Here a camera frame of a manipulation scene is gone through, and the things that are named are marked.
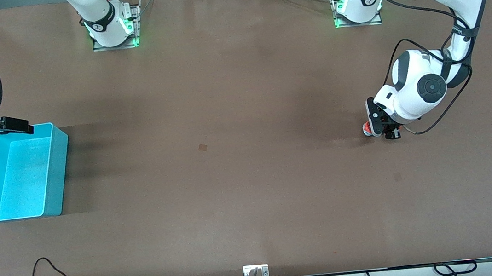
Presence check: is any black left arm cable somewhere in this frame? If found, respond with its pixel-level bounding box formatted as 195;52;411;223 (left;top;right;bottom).
371;0;481;139

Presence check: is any black coiled cable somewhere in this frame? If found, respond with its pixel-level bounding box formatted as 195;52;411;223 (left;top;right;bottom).
433;259;479;276

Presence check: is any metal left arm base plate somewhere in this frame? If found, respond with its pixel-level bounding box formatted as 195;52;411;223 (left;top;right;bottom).
331;0;384;30

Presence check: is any white mounting plate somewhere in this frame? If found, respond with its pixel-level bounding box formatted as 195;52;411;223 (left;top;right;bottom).
243;263;270;276

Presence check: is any blue plastic box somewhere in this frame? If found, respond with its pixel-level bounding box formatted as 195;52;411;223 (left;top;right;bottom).
0;121;77;223

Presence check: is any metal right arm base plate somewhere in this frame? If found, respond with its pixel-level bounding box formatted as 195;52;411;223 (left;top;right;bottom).
87;0;146;52

